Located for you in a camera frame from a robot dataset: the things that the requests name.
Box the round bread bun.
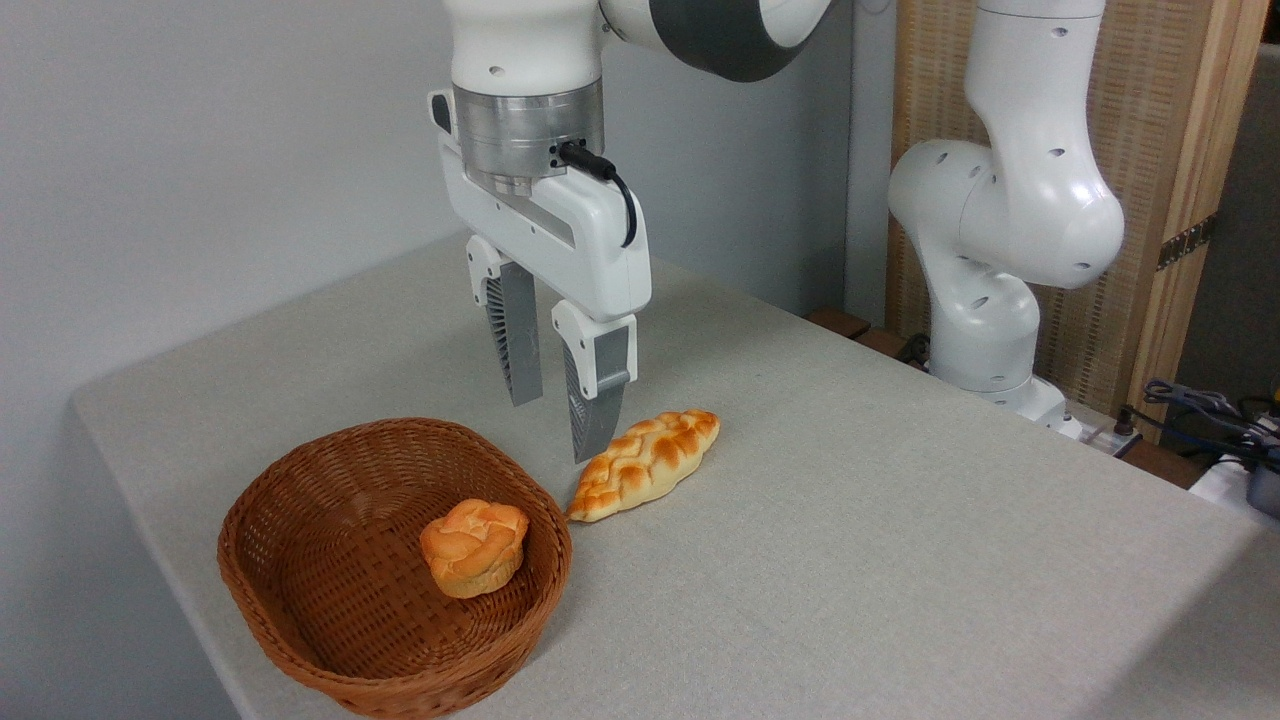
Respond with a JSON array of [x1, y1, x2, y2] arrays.
[[419, 498, 531, 600]]

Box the black cable bundle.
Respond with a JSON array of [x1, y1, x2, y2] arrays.
[[1128, 377, 1280, 473]]

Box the brown wicker basket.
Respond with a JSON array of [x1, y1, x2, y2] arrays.
[[217, 417, 574, 720]]

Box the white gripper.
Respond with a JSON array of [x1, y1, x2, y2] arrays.
[[428, 88, 654, 465]]

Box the long braided bread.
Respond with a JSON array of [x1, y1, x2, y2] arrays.
[[566, 408, 722, 524]]

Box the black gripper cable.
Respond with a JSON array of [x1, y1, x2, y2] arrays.
[[555, 140, 640, 250]]

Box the wooden woven folding screen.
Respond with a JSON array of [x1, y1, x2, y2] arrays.
[[885, 0, 1272, 443]]

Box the metal screen hinge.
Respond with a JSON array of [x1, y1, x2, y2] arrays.
[[1156, 213, 1219, 272]]

